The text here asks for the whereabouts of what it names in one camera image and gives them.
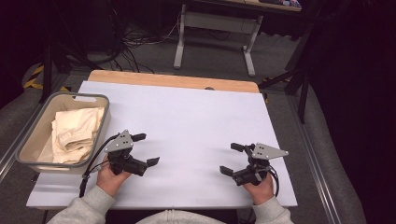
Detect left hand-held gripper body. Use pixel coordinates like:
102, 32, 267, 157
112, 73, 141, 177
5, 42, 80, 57
104, 129, 149, 177

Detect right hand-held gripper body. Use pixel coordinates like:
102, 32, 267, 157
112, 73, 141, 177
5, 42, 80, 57
233, 142, 290, 187

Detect cream cloth garment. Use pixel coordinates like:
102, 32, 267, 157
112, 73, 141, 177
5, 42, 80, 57
50, 106, 106, 165

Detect beige bin with grey rim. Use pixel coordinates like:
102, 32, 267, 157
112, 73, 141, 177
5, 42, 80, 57
15, 91, 112, 175

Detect person's right hand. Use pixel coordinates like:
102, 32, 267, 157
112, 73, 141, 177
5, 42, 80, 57
242, 174, 275, 205

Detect person's left hand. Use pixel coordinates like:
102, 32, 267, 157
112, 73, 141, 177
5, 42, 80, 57
96, 155, 132, 198

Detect white table mat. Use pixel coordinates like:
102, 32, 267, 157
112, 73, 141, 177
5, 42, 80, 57
26, 80, 298, 209

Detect person's grey hoodie torso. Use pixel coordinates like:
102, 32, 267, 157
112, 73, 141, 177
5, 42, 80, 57
136, 209, 227, 224

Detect black metal stand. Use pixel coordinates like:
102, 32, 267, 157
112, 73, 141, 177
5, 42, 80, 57
260, 24, 312, 124

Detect black tripod stand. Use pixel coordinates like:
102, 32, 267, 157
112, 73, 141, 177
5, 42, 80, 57
38, 0, 104, 104

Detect white-legged background desk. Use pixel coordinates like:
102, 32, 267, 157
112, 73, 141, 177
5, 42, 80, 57
173, 0, 303, 77

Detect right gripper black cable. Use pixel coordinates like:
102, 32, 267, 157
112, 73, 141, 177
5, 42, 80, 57
267, 167, 280, 198

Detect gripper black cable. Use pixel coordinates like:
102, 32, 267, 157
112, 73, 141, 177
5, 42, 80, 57
78, 133, 120, 199
267, 167, 280, 198

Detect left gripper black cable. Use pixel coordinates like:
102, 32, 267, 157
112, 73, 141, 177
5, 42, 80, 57
78, 133, 120, 199

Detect aluminium floor rail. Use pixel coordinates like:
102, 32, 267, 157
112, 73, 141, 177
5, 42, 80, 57
0, 102, 45, 183
288, 94, 342, 224

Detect bundle of floor cables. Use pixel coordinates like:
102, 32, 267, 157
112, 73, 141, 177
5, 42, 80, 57
106, 8, 185, 74

